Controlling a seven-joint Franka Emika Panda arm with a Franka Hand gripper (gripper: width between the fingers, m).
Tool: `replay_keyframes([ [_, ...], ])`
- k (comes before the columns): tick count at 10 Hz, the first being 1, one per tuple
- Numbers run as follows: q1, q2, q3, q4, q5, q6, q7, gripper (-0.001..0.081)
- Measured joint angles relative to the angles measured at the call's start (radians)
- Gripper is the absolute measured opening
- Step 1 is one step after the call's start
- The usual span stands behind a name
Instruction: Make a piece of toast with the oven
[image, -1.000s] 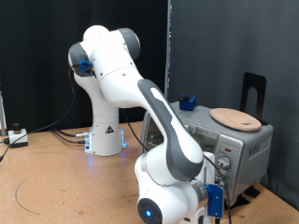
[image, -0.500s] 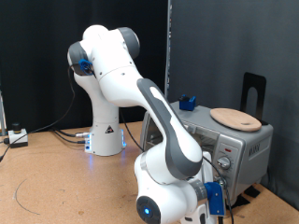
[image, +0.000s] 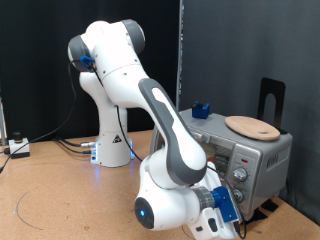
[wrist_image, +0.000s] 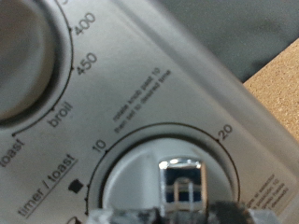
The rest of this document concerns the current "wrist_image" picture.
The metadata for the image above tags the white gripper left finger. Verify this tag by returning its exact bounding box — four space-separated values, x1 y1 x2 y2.
88 206 164 224

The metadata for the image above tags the silver toaster oven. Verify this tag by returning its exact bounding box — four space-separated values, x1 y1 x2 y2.
0 0 299 224

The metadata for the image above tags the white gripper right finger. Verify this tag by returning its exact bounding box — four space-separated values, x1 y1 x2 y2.
206 201 281 224

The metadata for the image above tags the silver oven knob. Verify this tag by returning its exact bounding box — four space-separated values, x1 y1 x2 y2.
100 137 235 220
0 0 76 127

